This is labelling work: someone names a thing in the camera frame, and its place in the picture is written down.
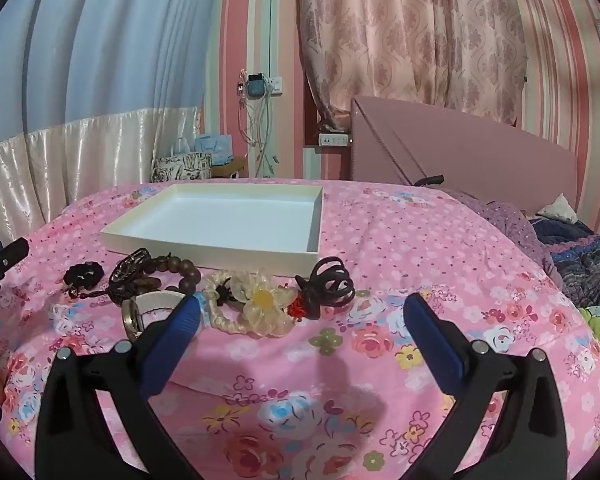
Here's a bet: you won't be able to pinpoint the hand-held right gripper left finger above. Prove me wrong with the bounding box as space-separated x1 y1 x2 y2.
34 292 203 480

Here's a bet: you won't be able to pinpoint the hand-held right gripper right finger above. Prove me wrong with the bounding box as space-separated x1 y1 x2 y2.
402 292 573 480

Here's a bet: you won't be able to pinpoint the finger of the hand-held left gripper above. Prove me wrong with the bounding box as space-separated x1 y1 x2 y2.
0 237 31 281

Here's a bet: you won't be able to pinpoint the wristwatch with white strap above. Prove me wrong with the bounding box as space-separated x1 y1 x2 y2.
120 287 193 342

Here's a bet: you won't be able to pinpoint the black braided bracelet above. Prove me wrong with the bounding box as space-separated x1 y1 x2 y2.
62 262 105 300

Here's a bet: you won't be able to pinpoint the brown stone pendant with cord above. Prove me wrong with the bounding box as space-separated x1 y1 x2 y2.
107 247 153 306

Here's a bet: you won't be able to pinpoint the white shallow tray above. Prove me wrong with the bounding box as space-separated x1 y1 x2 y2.
100 183 326 277

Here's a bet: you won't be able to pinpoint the cream pearl scrunchie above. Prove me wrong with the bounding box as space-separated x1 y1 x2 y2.
201 269 262 335

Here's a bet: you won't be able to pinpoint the pink floral bedsheet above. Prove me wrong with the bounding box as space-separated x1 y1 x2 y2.
0 177 600 480

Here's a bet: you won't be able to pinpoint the cream satin curtain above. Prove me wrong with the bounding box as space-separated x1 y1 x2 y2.
0 106 204 242

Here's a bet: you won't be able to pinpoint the black hair claw clip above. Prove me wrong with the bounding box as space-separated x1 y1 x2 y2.
295 256 357 318

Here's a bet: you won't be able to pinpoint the purple dotted blanket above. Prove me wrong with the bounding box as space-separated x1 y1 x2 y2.
442 189 563 283

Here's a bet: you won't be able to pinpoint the dark blue patterned blanket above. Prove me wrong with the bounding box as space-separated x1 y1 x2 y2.
529 216 600 322

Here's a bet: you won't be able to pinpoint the black and white patterned bag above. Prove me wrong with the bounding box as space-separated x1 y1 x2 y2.
151 152 213 184

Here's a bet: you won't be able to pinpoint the cardboard box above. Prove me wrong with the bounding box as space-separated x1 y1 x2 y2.
211 159 249 180

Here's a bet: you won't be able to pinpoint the white pillow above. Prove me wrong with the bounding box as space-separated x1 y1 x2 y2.
536 193 579 224

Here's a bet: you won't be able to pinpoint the light blue gift bag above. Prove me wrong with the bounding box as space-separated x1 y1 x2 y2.
194 133 234 167

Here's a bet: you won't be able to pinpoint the pink headboard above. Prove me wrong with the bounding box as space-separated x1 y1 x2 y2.
351 95 579 213

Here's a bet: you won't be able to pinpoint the blue curtain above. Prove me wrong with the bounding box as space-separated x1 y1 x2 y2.
0 0 233 153

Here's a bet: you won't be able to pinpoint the pink patterned curtain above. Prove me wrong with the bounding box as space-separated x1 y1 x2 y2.
292 0 533 132

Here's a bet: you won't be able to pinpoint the wooden bead bracelet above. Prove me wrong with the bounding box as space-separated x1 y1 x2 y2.
142 254 202 295

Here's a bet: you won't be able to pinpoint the hanging charger cables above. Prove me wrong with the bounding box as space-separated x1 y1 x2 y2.
236 72 277 177

